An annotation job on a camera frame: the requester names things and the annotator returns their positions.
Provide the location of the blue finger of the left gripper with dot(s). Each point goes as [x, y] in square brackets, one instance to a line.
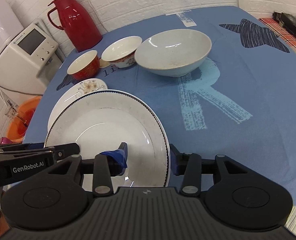
[59, 152]

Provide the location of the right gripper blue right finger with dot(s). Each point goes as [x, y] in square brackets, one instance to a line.
[190, 167]

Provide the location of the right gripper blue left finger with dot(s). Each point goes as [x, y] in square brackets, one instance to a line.
[109, 164]

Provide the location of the large blue-rimmed white plate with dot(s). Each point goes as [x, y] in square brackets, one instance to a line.
[101, 121]

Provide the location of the floral white plate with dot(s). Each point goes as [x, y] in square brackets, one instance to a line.
[80, 89]

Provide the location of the red bowl white inside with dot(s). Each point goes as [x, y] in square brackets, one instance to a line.
[85, 66]

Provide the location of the white bowl red pattern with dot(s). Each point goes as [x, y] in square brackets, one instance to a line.
[121, 53]

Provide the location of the large white bowl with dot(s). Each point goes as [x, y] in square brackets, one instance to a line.
[173, 53]

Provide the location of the pink plastic cup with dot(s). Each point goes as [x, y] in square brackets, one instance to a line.
[5, 140]

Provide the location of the orange plastic basin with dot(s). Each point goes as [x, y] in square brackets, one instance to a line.
[19, 124]

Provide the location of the blue patterned tablecloth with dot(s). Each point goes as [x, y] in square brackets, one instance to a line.
[240, 102]

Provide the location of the white countertop appliance with screen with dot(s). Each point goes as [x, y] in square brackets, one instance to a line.
[28, 64]

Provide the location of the red thermos jug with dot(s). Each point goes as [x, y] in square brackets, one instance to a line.
[77, 24]

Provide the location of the plaid orange cloth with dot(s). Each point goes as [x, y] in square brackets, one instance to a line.
[287, 37]

